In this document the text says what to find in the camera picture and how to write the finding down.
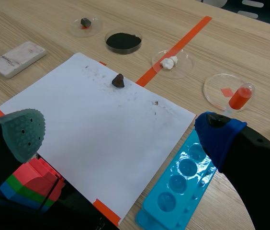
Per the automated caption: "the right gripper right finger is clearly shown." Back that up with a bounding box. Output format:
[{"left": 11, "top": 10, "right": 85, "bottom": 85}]
[{"left": 194, "top": 111, "right": 270, "bottom": 230}]

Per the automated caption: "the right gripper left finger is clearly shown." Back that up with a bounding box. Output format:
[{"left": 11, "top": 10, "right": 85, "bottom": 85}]
[{"left": 0, "top": 108, "right": 46, "bottom": 199}]

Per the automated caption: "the dropper with red bulb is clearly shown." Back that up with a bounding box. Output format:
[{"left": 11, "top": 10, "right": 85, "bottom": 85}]
[{"left": 221, "top": 82, "right": 256, "bottom": 118}]

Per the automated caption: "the red green blue brick block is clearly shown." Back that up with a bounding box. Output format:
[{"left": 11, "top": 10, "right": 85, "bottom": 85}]
[{"left": 0, "top": 153, "right": 66, "bottom": 214}]

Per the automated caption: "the clear glass dish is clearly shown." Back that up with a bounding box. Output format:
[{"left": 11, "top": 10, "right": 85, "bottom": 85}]
[
  {"left": 69, "top": 16, "right": 104, "bottom": 38},
  {"left": 203, "top": 73, "right": 254, "bottom": 112},
  {"left": 151, "top": 49, "right": 195, "bottom": 80}
]

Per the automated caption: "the white sheet of paper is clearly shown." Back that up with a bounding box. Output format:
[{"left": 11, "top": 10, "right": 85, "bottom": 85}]
[{"left": 0, "top": 52, "right": 197, "bottom": 226}]

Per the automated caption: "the turquoise rack with round holes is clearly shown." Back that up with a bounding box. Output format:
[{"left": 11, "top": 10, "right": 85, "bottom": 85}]
[{"left": 135, "top": 129, "right": 218, "bottom": 230}]

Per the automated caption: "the large white lump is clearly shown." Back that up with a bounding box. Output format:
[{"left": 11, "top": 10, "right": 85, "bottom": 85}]
[{"left": 159, "top": 58, "right": 175, "bottom": 70}]

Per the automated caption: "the small dark brown stone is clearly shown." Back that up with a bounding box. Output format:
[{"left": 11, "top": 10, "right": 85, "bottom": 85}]
[{"left": 112, "top": 73, "right": 125, "bottom": 88}]

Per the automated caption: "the glass dish with black powder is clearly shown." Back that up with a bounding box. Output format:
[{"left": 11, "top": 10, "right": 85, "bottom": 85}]
[{"left": 105, "top": 28, "right": 143, "bottom": 55}]

